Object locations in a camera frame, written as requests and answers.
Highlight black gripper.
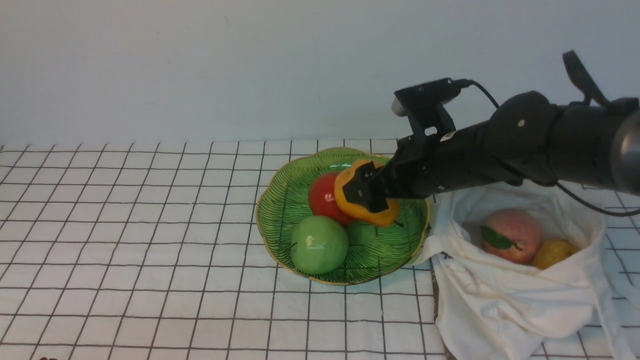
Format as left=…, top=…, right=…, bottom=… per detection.
left=342, top=120, right=526, bottom=214

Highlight orange yellow fruit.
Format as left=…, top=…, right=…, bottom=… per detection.
left=334, top=159, right=400, bottom=227

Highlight green apple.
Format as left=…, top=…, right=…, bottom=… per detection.
left=290, top=215, right=349, bottom=275

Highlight black cable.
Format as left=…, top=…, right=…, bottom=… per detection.
left=452, top=79, right=640, bottom=217

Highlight pink peach with leaf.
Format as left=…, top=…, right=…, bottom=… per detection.
left=480, top=208, right=543, bottom=265

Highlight green leaf-pattern glass plate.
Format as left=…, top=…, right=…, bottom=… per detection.
left=254, top=146, right=432, bottom=286

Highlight small yellow pear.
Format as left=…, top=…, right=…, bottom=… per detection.
left=532, top=238, right=580, bottom=270

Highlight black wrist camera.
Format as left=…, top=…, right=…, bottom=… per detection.
left=391, top=78, right=463, bottom=142

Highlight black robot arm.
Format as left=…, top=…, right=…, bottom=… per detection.
left=337, top=91, right=639, bottom=213

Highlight red apple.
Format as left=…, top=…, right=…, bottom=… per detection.
left=307, top=172, right=355, bottom=227

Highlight white cloth bag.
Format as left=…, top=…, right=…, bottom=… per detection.
left=413, top=181, right=639, bottom=360

